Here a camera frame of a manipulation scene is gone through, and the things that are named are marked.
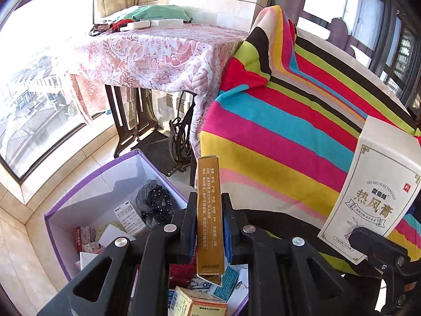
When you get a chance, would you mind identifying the striped desktop cloth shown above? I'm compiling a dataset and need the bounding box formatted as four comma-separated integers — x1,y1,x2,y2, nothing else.
199,4,421,278

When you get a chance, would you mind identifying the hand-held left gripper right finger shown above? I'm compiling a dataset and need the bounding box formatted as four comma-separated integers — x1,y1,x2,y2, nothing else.
220,192,376,316

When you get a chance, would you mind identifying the brown chair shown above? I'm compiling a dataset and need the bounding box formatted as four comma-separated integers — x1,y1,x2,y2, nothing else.
328,16,356,57

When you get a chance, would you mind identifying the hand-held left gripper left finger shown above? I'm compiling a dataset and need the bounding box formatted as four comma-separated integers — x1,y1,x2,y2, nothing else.
36,192,198,316

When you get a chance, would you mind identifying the tall white box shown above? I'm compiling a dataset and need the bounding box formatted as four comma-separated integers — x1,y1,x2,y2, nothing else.
317,115,421,266

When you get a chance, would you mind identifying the purple white storage box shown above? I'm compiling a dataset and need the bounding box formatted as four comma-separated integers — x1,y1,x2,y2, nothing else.
44,149,251,316

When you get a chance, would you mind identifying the red black cloth item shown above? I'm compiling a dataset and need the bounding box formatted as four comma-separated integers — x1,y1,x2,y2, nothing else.
88,19,133,36

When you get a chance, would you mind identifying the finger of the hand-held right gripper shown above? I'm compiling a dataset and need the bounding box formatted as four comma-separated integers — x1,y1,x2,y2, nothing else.
345,226,421,316

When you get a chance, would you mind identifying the green cloth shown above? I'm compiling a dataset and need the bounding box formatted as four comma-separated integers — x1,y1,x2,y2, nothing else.
113,4,193,24

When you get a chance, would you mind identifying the iron treadle table base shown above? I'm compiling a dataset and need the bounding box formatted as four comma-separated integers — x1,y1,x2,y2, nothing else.
104,83,198,177

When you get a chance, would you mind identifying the white box blue logo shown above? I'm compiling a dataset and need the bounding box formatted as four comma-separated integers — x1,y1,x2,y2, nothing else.
113,200,147,234

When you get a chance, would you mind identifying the pink floral table cloth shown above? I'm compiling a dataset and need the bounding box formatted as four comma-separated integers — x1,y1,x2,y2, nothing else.
65,23,249,146

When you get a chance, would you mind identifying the white foam block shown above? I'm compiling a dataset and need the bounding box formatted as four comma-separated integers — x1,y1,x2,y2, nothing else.
119,20,152,32
150,18,184,28

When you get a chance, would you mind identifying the gold box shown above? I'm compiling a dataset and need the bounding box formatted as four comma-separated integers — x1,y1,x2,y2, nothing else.
196,154,228,285

